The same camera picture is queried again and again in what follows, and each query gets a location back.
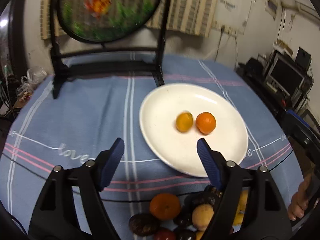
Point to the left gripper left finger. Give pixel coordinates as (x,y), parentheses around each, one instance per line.
(54,215)

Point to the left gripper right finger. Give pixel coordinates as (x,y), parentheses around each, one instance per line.
(265,215)

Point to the beige fruit pair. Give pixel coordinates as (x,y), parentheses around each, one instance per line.
(241,208)

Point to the large cream round fruit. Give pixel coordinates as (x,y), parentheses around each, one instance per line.
(202,216)

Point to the dark plum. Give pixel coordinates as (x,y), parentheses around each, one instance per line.
(184,218)

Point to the brown mangosteen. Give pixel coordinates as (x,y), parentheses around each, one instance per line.
(144,224)

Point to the orange mandarin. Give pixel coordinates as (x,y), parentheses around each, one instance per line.
(165,206)
(205,123)

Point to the red cherry tomato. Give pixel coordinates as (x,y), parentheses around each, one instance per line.
(164,234)

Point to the yellow orange tomato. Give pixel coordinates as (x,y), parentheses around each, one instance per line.
(184,122)

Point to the person right hand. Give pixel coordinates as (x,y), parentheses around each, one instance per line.
(299,201)

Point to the dark mangosteen back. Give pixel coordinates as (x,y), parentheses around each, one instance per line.
(210,195)

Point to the computer monitor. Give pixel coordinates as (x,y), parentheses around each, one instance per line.
(283,71)

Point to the black speaker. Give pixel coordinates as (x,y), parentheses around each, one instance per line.
(303,59)

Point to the blue striped tablecloth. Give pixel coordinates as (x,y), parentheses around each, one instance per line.
(90,114)

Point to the black hat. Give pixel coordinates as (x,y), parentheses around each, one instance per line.
(252,66)

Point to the white oval plate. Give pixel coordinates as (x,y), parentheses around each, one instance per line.
(157,120)

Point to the checked beige curtain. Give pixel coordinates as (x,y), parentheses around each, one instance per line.
(185,5)

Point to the round goldfish screen black stand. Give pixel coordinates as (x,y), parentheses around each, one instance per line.
(68,46)

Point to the wall power strip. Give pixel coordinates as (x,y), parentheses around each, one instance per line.
(227,29)

